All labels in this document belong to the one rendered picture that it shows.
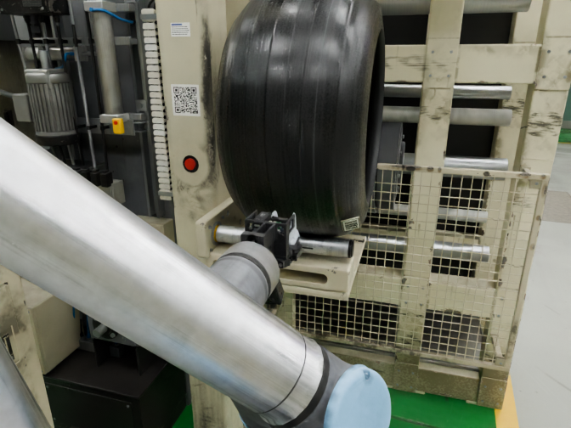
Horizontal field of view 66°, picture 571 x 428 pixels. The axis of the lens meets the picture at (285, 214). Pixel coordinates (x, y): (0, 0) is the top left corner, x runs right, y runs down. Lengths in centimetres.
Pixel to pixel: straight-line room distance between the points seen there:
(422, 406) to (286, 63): 152
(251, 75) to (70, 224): 59
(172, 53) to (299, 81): 41
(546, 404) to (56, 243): 204
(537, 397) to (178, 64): 187
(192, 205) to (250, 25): 50
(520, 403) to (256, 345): 182
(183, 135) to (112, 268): 83
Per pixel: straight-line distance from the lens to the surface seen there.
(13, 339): 123
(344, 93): 82
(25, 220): 34
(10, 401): 48
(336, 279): 102
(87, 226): 34
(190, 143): 114
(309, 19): 90
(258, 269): 59
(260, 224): 69
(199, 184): 116
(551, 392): 226
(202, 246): 108
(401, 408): 196
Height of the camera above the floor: 132
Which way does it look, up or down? 20 degrees down
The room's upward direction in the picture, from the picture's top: straight up
